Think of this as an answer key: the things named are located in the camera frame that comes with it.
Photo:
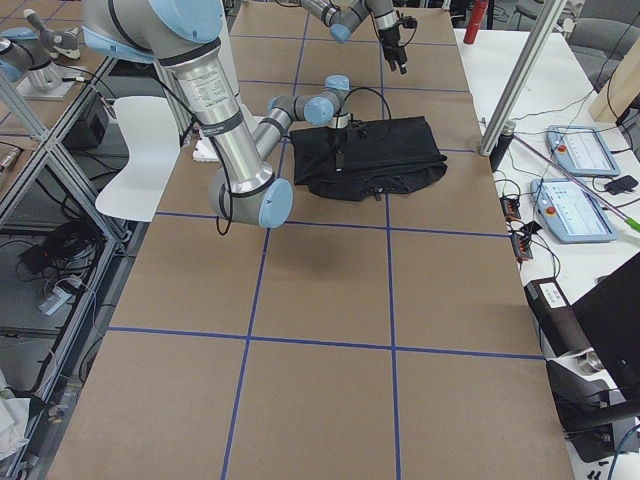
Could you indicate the teach pendant tablet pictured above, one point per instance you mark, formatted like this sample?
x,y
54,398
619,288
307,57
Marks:
x,y
581,151
569,214

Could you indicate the spare robot arm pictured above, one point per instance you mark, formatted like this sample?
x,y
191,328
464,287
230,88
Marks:
x,y
28,57

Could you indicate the black printed t-shirt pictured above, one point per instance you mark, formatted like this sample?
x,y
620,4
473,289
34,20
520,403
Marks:
x,y
400,156

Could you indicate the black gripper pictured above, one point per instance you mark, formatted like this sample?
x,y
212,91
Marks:
x,y
336,137
388,38

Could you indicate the green tipped grabber stick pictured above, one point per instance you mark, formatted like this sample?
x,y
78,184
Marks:
x,y
628,220

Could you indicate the far teach pendant tablet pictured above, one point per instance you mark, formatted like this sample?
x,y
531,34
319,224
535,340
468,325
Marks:
x,y
581,151

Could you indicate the aluminium frame post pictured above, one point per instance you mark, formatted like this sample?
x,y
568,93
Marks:
x,y
530,52

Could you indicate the near teach pendant tablet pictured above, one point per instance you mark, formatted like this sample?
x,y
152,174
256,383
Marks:
x,y
569,214

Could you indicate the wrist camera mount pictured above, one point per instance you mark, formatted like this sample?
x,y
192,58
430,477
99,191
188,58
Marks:
x,y
408,22
357,129

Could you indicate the white plastic chair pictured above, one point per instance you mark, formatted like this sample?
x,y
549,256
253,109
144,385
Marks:
x,y
152,140

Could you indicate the black monitor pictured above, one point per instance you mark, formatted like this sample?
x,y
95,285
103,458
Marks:
x,y
608,315

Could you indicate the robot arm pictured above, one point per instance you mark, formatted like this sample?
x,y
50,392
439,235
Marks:
x,y
387,21
184,37

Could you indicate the red cylinder bottle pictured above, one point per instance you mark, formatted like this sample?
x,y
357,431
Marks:
x,y
477,14

